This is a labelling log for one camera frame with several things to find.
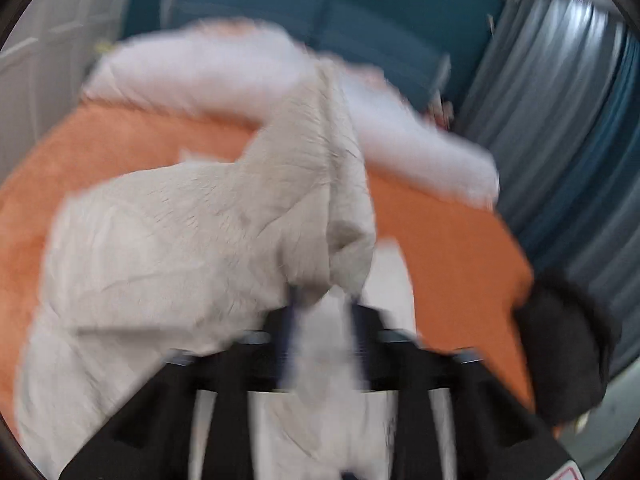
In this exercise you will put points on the white duvet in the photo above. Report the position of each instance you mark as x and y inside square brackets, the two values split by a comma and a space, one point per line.
[220, 75]

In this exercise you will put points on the white wardrobe doors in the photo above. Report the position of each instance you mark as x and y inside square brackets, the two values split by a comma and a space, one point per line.
[45, 50]

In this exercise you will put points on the grey curtain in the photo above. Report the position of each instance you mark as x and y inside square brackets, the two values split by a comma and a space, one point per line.
[560, 125]

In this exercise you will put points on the beige padded jacket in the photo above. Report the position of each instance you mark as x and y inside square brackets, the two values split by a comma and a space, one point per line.
[190, 260]

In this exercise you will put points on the orange plush bed blanket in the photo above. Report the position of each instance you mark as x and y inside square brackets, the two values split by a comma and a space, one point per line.
[450, 260]

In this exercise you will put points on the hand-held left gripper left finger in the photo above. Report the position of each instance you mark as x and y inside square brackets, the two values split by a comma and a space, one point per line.
[289, 345]

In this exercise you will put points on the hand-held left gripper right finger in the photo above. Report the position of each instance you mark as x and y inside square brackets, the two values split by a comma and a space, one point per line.
[358, 345]

